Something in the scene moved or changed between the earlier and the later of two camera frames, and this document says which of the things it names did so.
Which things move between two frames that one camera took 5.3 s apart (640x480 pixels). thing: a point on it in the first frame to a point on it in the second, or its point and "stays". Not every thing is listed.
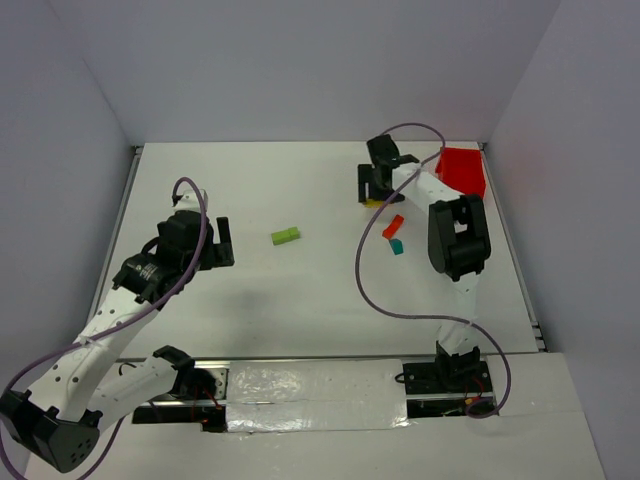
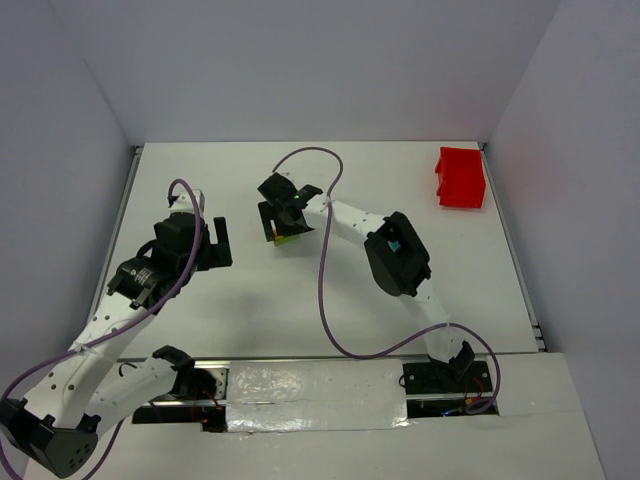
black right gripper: (373, 176) to (275, 215)
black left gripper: (216, 251) stays
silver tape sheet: (316, 395) stays
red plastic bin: (463, 169) stays
